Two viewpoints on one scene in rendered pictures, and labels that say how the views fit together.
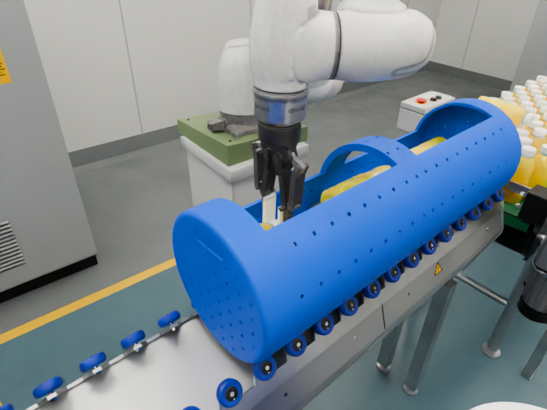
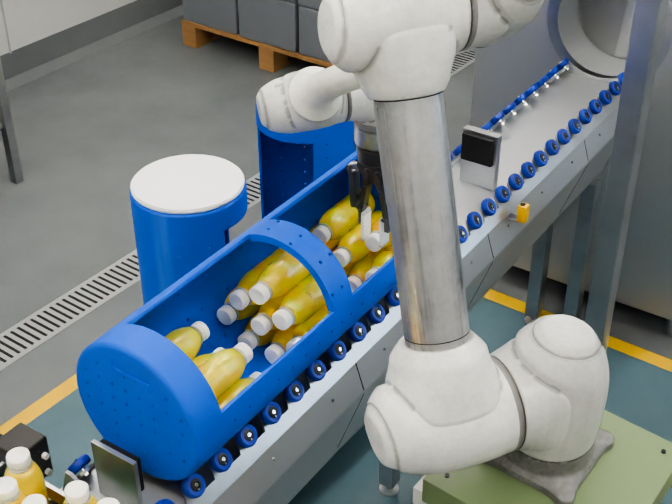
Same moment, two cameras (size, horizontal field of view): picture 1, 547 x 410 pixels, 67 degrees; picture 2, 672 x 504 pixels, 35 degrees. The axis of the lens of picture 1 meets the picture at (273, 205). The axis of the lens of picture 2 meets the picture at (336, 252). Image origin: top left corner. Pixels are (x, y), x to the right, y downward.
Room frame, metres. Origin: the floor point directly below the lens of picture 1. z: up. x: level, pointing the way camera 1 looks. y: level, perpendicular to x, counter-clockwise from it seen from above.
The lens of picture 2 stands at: (2.49, -0.57, 2.34)
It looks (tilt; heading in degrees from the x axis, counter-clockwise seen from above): 34 degrees down; 165
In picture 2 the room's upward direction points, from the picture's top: straight up
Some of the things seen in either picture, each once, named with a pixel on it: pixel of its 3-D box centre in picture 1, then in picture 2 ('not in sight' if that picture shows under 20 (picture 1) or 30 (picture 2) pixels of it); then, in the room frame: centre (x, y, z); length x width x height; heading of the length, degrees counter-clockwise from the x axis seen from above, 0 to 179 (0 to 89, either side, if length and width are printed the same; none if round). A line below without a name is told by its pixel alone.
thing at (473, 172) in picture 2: not in sight; (478, 159); (0.23, 0.40, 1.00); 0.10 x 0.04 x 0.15; 41
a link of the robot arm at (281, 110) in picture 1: (280, 102); (376, 130); (0.67, -0.01, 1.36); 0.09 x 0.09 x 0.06
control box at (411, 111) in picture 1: (425, 111); not in sight; (1.46, -0.56, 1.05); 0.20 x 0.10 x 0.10; 131
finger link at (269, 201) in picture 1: (269, 210); (384, 230); (0.68, 0.01, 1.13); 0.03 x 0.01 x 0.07; 131
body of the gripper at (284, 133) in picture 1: (278, 143); (375, 163); (0.67, -0.01, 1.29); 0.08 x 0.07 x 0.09; 41
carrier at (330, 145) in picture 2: not in sight; (308, 230); (-0.19, 0.04, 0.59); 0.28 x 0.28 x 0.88
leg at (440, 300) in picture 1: (426, 341); not in sight; (1.01, -0.59, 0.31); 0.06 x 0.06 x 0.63; 41
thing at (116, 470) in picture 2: not in sight; (120, 475); (1.11, -0.59, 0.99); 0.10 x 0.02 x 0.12; 41
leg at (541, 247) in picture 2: not in sight; (541, 248); (-0.28, 0.88, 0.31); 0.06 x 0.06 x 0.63; 41
